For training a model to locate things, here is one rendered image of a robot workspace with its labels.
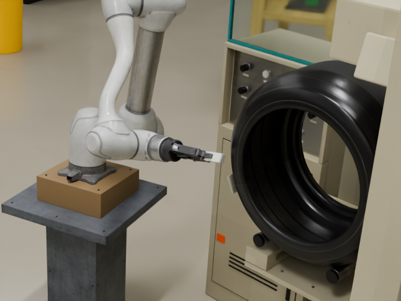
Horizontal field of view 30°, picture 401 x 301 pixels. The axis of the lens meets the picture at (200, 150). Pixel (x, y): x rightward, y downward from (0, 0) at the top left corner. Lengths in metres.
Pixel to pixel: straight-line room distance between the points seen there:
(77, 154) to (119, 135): 0.60
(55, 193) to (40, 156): 2.02
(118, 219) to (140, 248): 1.06
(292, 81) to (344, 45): 0.44
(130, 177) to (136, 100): 0.35
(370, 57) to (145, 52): 1.44
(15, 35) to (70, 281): 4.26
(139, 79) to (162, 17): 0.29
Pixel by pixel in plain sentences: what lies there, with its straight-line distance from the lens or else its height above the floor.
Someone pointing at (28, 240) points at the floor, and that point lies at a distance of 4.15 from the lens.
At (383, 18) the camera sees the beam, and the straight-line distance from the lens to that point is 1.69.
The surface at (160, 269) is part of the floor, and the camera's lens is 3.90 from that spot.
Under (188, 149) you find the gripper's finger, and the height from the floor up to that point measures 1.15.
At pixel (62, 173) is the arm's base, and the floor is 0.77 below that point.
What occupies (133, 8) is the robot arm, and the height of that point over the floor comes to 1.49.
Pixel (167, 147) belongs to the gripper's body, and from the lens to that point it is 2.47.
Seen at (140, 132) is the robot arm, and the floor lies 1.14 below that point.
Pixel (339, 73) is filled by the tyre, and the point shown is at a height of 1.49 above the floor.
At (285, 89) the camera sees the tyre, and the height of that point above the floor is 1.44.
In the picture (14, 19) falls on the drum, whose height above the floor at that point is 0.32.
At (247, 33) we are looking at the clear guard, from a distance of 3.13.
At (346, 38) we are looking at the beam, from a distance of 1.74.
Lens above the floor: 2.13
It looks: 24 degrees down
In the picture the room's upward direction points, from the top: 4 degrees clockwise
